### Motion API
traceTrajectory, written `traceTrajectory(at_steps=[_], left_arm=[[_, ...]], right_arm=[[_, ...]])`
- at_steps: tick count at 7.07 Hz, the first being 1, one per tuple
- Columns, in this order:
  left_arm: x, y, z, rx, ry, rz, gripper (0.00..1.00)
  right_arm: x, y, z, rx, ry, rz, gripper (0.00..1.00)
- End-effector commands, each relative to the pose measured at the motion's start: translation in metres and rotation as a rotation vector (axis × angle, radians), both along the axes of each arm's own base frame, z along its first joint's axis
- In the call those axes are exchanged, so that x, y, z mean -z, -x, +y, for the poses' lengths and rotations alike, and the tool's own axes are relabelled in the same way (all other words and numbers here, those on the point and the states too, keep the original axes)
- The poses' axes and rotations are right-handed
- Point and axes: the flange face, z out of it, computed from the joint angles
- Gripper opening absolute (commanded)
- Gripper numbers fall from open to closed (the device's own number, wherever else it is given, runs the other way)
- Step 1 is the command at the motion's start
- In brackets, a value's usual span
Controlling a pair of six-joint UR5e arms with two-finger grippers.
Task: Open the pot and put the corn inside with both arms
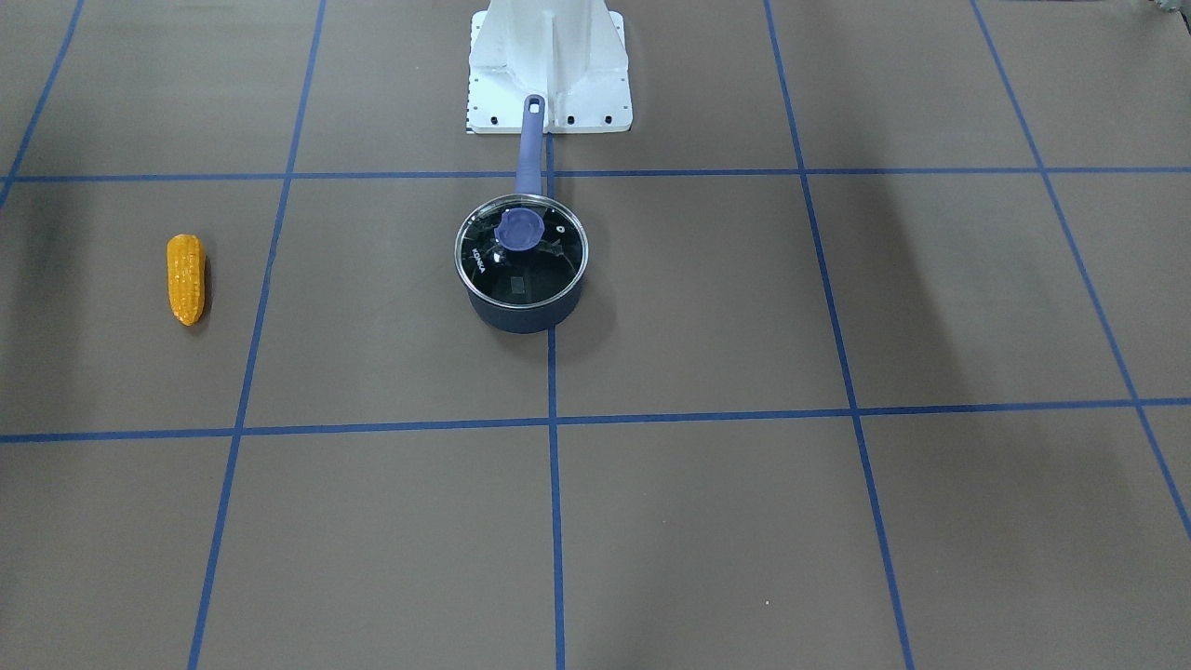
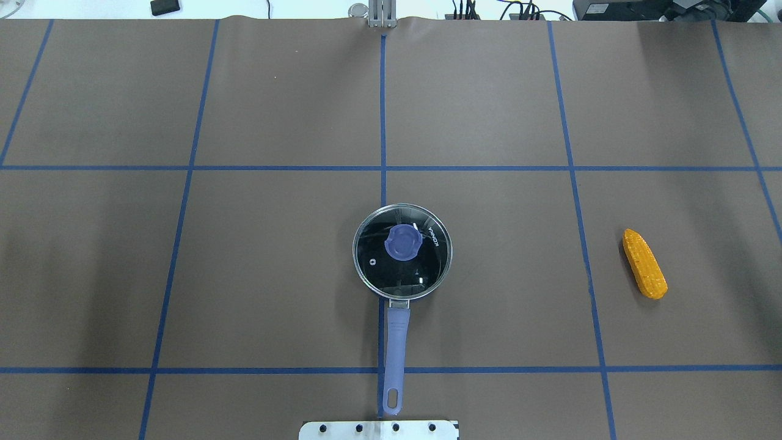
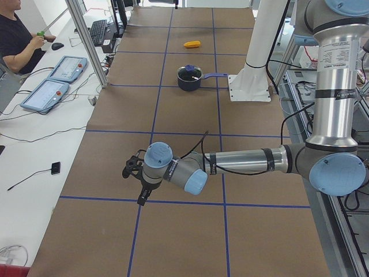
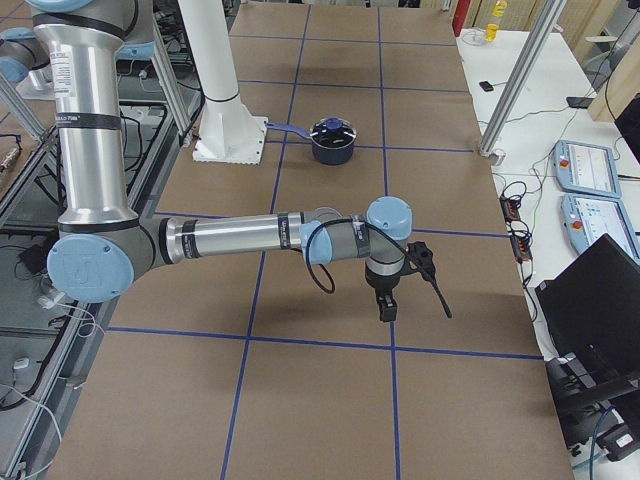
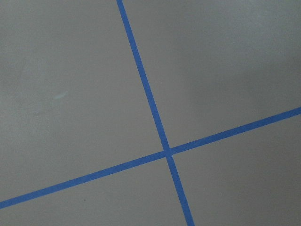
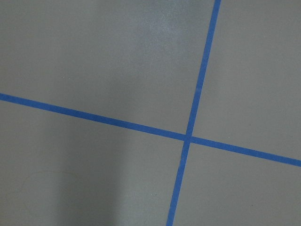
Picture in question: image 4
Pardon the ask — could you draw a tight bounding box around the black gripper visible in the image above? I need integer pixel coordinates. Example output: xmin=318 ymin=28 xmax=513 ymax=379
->
xmin=366 ymin=267 xmax=400 ymax=322

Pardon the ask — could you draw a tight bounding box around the glass lid purple knob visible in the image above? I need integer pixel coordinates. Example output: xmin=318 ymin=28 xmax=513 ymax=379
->
xmin=310 ymin=117 xmax=357 ymax=149

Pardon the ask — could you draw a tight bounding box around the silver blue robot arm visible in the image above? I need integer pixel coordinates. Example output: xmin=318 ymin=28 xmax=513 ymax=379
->
xmin=31 ymin=1 xmax=418 ymax=322

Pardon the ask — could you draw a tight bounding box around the orange black power strip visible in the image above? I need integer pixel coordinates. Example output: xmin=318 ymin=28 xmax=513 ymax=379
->
xmin=499 ymin=195 xmax=533 ymax=264

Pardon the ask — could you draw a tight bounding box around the dark blue saucepan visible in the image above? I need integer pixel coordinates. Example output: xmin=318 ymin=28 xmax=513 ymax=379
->
xmin=266 ymin=117 xmax=357 ymax=166

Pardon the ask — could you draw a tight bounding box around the black laptop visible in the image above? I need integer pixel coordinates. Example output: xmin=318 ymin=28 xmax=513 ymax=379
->
xmin=536 ymin=234 xmax=639 ymax=403

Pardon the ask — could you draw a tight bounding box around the near blue teach pendant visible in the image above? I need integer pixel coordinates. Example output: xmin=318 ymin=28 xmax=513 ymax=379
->
xmin=561 ymin=193 xmax=639 ymax=262

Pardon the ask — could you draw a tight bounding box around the blue teach pendant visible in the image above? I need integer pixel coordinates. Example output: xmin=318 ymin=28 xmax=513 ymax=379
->
xmin=561 ymin=193 xmax=639 ymax=262
xmin=552 ymin=140 xmax=621 ymax=199

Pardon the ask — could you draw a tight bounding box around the far blue teach pendant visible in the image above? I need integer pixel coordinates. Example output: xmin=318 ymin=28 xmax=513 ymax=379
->
xmin=552 ymin=140 xmax=621 ymax=199

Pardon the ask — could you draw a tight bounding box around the yellow cup on table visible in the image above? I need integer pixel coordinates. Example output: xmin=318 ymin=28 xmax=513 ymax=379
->
xmin=485 ymin=23 xmax=499 ymax=42

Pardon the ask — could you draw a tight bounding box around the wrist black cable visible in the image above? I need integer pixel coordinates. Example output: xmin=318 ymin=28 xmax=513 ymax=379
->
xmin=305 ymin=217 xmax=454 ymax=320

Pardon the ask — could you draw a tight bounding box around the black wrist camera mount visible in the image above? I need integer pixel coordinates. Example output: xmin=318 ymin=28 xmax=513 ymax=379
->
xmin=404 ymin=241 xmax=436 ymax=279

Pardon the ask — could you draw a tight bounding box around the aluminium frame post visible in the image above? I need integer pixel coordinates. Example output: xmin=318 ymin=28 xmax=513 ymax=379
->
xmin=478 ymin=0 xmax=567 ymax=157

